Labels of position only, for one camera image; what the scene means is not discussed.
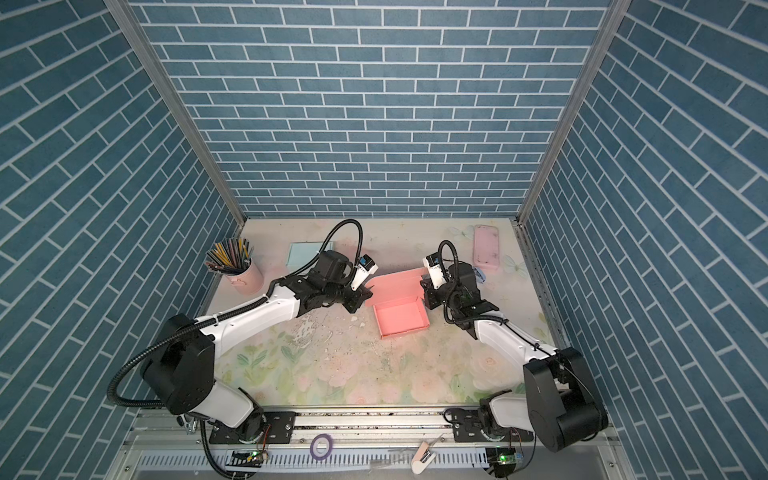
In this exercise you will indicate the pink metal pencil bucket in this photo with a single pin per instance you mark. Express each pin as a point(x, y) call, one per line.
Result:
point(249, 282)

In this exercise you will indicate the pink paper box sheet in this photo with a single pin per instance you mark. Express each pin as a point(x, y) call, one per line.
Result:
point(398, 303)

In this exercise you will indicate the mint green paper box sheet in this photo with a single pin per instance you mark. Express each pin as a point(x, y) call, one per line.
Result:
point(300, 253)

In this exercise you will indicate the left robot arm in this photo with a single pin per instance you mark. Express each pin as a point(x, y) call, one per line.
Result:
point(177, 372)

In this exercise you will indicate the white pink clip tool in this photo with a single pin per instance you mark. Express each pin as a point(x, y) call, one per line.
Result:
point(423, 457)

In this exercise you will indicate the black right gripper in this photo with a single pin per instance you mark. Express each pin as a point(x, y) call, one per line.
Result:
point(430, 291)

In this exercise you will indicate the pink pencil case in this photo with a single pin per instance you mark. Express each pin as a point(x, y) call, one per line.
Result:
point(486, 247)

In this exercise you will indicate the aluminium front rail frame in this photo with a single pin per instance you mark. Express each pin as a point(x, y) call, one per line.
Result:
point(369, 442)

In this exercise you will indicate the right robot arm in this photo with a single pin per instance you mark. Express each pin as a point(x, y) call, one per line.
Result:
point(561, 404)

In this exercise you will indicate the bundle of colored pencils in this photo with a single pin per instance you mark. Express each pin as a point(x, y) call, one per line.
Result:
point(229, 257)

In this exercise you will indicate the purple tape roll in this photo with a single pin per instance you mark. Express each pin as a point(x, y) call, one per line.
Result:
point(321, 447)

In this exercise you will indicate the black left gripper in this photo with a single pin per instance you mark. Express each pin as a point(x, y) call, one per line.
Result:
point(360, 295)

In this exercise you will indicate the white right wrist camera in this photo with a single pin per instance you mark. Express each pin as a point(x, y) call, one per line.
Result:
point(435, 269)

